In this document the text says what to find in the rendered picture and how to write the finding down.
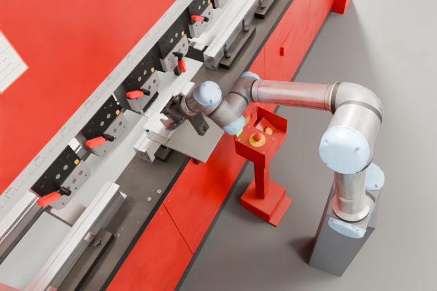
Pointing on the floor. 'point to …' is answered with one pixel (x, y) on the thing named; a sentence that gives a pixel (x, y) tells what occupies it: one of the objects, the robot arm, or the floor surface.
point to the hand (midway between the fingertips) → (172, 123)
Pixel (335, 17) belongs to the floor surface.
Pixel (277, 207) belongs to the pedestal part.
